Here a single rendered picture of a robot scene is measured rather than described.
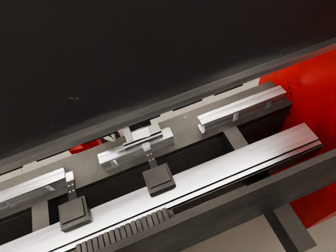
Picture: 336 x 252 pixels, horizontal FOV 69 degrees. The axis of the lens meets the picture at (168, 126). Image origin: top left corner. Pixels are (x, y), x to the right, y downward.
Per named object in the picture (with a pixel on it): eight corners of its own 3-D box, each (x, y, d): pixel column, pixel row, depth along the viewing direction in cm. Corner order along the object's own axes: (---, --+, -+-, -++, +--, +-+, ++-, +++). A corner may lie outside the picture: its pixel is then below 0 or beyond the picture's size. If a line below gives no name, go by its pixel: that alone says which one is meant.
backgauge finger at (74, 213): (82, 169, 118) (78, 164, 113) (92, 221, 103) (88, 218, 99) (58, 178, 116) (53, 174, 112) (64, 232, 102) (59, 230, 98)
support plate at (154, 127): (145, 95, 139) (144, 94, 139) (160, 130, 125) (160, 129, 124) (115, 106, 137) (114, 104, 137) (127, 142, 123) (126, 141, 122)
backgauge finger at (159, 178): (157, 140, 122) (155, 135, 118) (176, 186, 107) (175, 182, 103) (134, 149, 121) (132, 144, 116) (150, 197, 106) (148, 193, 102)
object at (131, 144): (161, 132, 126) (160, 129, 124) (163, 137, 124) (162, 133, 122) (124, 146, 124) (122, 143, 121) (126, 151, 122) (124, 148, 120)
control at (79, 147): (100, 128, 171) (90, 112, 157) (101, 147, 162) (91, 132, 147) (72, 134, 171) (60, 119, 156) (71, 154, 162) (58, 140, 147)
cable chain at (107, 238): (166, 209, 101) (165, 206, 98) (171, 223, 97) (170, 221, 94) (79, 246, 97) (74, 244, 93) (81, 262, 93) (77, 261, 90)
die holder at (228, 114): (275, 96, 143) (280, 84, 135) (282, 103, 140) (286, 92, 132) (197, 126, 137) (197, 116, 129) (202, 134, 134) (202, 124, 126)
